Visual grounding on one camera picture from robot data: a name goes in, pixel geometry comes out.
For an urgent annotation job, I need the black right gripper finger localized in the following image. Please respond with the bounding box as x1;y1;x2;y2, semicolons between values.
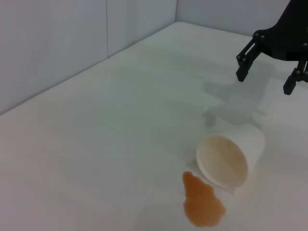
235;38;263;82
282;59;308;95

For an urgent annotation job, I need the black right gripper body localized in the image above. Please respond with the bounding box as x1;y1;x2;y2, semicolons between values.
252;0;308;63

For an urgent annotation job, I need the white paper cup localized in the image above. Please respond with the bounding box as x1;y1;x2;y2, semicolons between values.
195;125;267;195

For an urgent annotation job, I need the brown liquid spill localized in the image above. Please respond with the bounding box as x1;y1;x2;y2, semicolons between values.
182;171;227;228

